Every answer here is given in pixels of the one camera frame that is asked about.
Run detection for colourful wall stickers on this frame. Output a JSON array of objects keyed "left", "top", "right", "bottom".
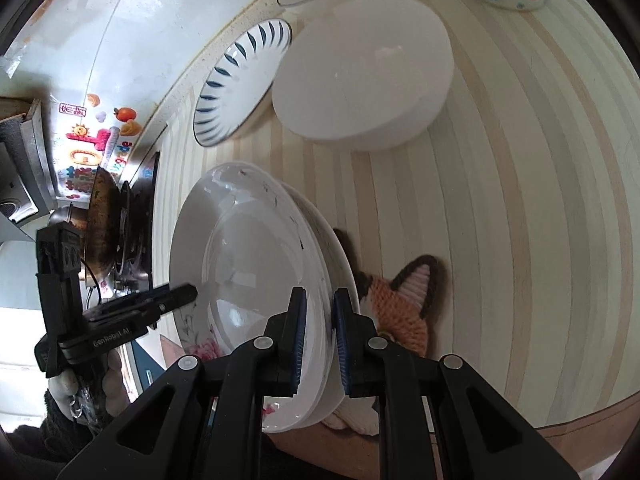
[{"left": 57, "top": 92, "right": 138, "bottom": 198}]

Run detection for black range hood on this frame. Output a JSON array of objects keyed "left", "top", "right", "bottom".
[{"left": 0, "top": 97, "right": 58, "bottom": 226}]

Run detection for white plate with floral rim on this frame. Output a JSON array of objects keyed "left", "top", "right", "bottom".
[{"left": 169, "top": 161, "right": 335, "bottom": 434}]

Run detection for blue striped white plate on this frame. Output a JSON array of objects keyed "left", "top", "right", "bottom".
[{"left": 192, "top": 17, "right": 293, "bottom": 148}]

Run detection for black gas stove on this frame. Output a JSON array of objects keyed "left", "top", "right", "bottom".
[{"left": 112, "top": 152, "right": 161, "bottom": 291}]

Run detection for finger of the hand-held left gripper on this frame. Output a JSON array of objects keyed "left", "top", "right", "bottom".
[{"left": 82, "top": 282, "right": 199, "bottom": 333}]

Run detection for dark metal wok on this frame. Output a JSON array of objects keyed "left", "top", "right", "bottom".
[{"left": 87, "top": 167, "right": 123, "bottom": 273}]

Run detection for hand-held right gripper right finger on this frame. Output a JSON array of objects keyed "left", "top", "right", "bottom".
[{"left": 332, "top": 287, "right": 563, "bottom": 480}]

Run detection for person's left hand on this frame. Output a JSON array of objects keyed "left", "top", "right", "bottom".
[{"left": 97, "top": 347, "right": 132, "bottom": 423}]

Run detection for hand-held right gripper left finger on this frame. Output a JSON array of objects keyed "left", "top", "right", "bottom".
[{"left": 55, "top": 286, "right": 308, "bottom": 480}]

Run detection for striped cat print tablecloth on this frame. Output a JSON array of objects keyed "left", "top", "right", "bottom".
[{"left": 150, "top": 0, "right": 638, "bottom": 441}]

